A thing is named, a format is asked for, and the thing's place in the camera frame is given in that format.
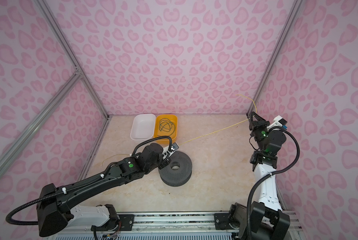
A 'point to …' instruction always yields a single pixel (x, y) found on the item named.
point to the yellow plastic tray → (158, 134)
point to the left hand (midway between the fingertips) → (167, 147)
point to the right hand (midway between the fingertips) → (252, 110)
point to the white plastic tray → (143, 127)
